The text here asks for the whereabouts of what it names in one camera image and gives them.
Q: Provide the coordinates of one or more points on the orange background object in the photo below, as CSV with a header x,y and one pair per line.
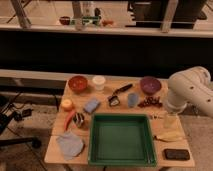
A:
x,y
107,23

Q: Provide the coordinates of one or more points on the green plastic tray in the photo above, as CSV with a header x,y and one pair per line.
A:
x,y
121,140

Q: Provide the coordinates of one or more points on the grey-blue cloth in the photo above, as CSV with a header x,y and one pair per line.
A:
x,y
70,145

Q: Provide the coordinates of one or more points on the red-orange bowl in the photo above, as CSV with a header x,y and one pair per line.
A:
x,y
78,84

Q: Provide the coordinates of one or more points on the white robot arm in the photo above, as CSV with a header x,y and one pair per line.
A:
x,y
188,86

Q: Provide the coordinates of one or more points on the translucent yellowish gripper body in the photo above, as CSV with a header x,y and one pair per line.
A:
x,y
169,120

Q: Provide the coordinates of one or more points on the yellow round fruit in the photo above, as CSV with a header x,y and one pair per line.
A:
x,y
67,105

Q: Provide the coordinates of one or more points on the blue-grey cup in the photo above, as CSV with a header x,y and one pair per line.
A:
x,y
133,99

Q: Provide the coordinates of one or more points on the white cup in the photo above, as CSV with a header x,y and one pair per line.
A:
x,y
99,82

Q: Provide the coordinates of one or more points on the red chili pepper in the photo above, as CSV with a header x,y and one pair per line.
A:
x,y
68,119

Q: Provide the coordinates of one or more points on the blue sponge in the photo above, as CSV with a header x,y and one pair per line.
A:
x,y
91,105

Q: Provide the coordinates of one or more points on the dark red grape bunch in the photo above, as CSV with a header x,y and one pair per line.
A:
x,y
150,101

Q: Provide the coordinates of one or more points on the purple bowl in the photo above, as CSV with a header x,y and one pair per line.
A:
x,y
150,85

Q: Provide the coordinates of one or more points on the black office chair base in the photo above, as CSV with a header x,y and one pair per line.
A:
x,y
5,121

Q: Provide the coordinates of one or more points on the black-handled peeler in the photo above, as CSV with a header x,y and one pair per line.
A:
x,y
113,100

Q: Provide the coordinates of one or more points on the black power adapter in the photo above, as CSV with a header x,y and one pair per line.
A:
x,y
26,112

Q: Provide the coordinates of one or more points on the black and white striped ball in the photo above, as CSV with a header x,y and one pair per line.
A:
x,y
79,119

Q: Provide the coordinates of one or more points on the green background box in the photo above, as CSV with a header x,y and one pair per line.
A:
x,y
87,20

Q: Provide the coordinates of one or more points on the black rectangular block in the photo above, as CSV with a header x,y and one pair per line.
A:
x,y
177,154

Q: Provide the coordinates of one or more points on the dark red background bowl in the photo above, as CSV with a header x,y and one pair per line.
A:
x,y
64,20

